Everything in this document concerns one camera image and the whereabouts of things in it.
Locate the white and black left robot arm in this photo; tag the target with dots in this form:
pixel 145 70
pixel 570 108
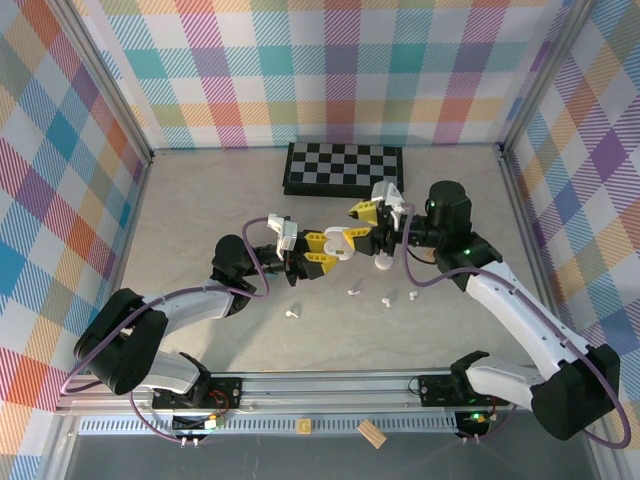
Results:
pixel 190 305

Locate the white oval earbud case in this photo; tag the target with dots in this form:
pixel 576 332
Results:
pixel 384 263

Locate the small wooden sticks bundle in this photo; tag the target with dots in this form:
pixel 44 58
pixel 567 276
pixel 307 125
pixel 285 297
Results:
pixel 428 255

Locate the black folding chessboard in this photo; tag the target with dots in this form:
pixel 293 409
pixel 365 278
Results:
pixel 345 165

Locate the small wooden letter cube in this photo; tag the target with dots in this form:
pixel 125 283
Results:
pixel 303 426

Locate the black left controller box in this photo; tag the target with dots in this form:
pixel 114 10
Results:
pixel 192 424

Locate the black controller box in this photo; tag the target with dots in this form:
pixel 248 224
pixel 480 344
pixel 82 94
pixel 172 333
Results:
pixel 472 422
pixel 192 424

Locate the plain wooden block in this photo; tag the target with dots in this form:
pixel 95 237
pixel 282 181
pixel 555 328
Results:
pixel 372 433

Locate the black right controller box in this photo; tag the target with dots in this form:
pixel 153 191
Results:
pixel 472 422

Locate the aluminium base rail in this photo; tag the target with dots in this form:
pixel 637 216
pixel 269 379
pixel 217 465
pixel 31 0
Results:
pixel 330 390

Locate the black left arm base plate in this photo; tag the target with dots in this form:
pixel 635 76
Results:
pixel 225 395

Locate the aluminium frame post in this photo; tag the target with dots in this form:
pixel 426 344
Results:
pixel 107 82
pixel 545 75

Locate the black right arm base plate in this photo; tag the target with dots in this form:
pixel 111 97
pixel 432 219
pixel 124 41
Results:
pixel 437 390

